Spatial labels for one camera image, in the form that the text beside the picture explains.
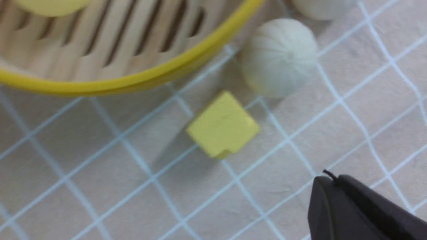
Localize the bamboo steamer tray yellow rim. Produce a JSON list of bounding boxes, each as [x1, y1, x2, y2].
[[0, 0, 264, 97]]

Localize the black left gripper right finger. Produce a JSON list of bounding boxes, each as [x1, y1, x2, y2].
[[335, 175, 427, 240]]

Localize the white bun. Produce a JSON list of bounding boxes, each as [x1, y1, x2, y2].
[[240, 18, 318, 98], [292, 0, 357, 20]]

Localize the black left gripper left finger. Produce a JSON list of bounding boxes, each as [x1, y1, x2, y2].
[[308, 170, 394, 240]]

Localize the yellow bun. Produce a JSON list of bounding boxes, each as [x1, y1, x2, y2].
[[14, 0, 90, 17]]

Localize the checkered beige tablecloth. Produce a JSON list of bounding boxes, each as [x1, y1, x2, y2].
[[1, 0, 426, 240]]

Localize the yellow foam cube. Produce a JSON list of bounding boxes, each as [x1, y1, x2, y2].
[[185, 91, 260, 160]]

